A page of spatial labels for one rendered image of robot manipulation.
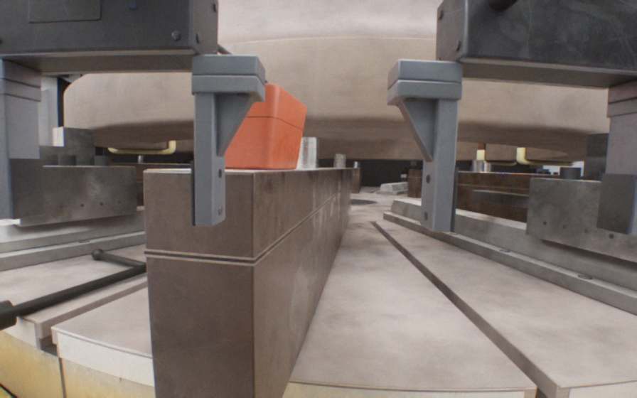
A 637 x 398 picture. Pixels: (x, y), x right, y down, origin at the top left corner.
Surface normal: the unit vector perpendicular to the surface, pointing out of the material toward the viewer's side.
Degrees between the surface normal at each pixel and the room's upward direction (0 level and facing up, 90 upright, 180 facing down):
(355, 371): 0
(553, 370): 0
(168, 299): 90
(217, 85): 90
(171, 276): 90
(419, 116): 90
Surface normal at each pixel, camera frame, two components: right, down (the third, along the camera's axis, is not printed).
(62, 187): 0.85, 0.07
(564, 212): -0.97, 0.00
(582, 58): 0.00, 0.11
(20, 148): 1.00, 0.03
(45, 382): -0.35, 0.08
